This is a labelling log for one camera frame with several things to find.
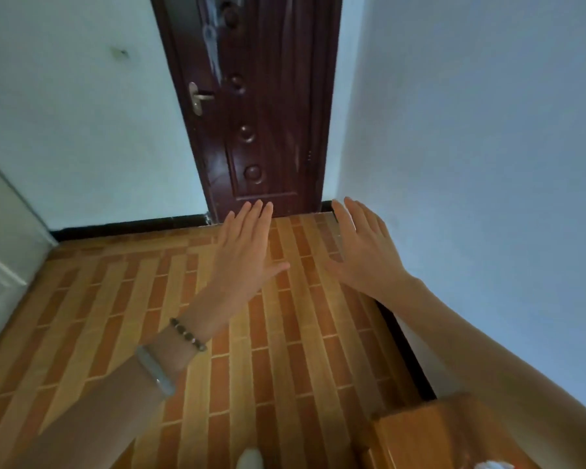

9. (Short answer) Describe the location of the person's right hand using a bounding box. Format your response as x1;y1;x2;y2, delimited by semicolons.
324;197;414;304

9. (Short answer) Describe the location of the person's left hand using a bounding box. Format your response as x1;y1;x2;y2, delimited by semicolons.
206;200;291;312

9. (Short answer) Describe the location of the person's right forearm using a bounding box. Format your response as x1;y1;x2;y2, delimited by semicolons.
385;277;586;469

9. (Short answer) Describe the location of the person's left forearm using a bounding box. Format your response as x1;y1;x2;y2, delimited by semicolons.
7;290;250;469

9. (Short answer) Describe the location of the black baseboard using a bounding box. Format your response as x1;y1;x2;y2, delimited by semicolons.
375;302;437;402
50;214;212;243

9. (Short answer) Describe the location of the dark brown panelled door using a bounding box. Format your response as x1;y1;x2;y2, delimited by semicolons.
149;0;344;224

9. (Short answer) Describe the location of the pale green jade bangle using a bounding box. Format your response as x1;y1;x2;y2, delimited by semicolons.
135;345;176;398

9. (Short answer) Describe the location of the white shoe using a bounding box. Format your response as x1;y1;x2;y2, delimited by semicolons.
236;448;265;469

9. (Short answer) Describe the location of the orange wooden cabinet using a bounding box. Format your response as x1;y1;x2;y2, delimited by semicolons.
359;391;543;469

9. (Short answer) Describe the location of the white panelled door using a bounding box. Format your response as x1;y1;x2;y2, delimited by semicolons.
0;150;58;362

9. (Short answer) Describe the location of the dark bead bracelet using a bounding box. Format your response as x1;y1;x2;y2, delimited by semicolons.
169;317;208;352

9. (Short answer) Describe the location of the brass door handle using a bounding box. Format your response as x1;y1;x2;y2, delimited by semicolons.
188;82;216;117

